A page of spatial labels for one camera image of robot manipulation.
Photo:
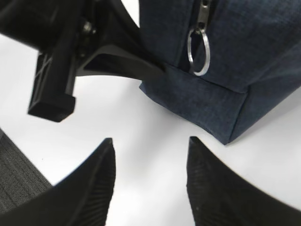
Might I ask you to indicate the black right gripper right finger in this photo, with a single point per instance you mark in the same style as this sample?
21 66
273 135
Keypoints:
220 197

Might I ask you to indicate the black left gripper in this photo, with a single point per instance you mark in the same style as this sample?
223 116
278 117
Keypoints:
75 38

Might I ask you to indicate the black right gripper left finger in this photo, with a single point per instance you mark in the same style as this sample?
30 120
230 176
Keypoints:
81 199

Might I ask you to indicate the dark blue lunch bag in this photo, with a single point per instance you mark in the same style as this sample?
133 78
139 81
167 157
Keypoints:
255 60

